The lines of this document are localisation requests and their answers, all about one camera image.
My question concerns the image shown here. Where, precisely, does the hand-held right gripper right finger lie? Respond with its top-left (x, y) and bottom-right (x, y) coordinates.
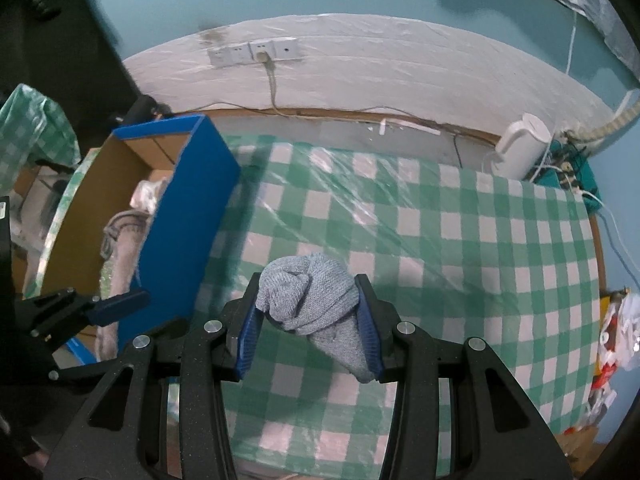
top-left (352, 274), bottom-right (573, 480)

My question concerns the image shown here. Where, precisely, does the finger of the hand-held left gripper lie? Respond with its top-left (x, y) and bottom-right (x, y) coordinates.
top-left (17, 287), bottom-right (151, 356)
top-left (46, 350), bottom-right (132, 386)

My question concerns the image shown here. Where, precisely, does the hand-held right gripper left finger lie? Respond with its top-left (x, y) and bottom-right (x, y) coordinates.
top-left (42, 272), bottom-right (263, 480)

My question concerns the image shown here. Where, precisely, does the brown fleece towel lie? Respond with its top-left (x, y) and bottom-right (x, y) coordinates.
top-left (99, 209), bottom-right (152, 367)

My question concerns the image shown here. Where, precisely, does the grey sock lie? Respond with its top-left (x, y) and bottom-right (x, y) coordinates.
top-left (254, 253), bottom-right (383, 383)

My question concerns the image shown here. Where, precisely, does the blue cardboard box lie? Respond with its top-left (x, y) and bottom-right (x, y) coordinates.
top-left (40, 114), bottom-right (242, 361)

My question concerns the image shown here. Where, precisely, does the green checkered tablecloth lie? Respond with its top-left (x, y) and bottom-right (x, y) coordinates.
top-left (165, 140), bottom-right (607, 480)

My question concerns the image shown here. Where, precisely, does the green checkered plastic bag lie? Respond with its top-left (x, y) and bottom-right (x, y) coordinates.
top-left (0, 84), bottom-right (82, 197)

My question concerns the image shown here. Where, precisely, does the white plastic strip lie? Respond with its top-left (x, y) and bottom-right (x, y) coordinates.
top-left (367, 117), bottom-right (442, 137)

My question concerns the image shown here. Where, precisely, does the dark bulky object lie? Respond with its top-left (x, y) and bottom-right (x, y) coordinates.
top-left (0, 0), bottom-right (147, 133)

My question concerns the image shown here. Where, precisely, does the white electric kettle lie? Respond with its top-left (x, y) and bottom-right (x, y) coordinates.
top-left (494, 113), bottom-right (552, 182)

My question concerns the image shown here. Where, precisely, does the white plastic bag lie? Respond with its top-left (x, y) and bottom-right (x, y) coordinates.
top-left (600, 289), bottom-right (640, 362)

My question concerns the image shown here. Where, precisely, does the thin dark cable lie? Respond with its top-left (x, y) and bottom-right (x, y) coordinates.
top-left (172, 102), bottom-right (501, 142)

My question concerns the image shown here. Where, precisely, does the beige plug cable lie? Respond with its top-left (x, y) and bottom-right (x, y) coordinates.
top-left (257, 52), bottom-right (282, 113)

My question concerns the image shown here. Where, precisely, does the tangle of cables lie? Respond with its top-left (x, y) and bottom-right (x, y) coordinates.
top-left (542, 132), bottom-right (601, 196)

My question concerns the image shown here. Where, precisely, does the white cable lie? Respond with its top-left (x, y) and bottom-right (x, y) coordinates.
top-left (582, 187), bottom-right (640, 286)

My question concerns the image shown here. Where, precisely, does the white wall socket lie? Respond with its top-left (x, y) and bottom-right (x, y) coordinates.
top-left (274, 37), bottom-right (301, 62)
top-left (208, 45), bottom-right (250, 68)
top-left (248, 40), bottom-right (276, 64)

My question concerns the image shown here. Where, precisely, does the beige corrugated hose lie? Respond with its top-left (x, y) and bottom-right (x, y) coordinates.
top-left (565, 91), bottom-right (640, 144)

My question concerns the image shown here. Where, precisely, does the white hanging cord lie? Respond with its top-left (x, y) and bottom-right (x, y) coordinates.
top-left (566, 7), bottom-right (579, 78)

